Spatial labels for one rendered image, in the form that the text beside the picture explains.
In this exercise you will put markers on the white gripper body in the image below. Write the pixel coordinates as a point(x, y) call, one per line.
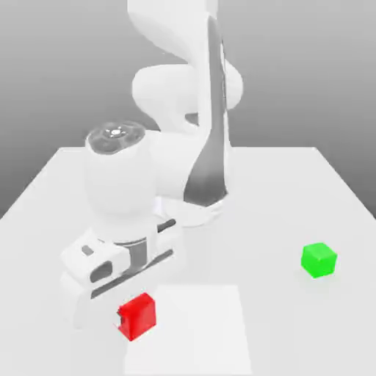
point(138, 276)

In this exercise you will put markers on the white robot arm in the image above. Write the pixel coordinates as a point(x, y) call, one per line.
point(120, 182)

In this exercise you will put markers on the small red cube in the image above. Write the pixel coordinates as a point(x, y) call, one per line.
point(139, 318)

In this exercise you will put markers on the small green cube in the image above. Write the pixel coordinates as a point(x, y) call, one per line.
point(318, 260)

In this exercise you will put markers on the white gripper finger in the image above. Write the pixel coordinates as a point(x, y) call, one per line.
point(80, 314)

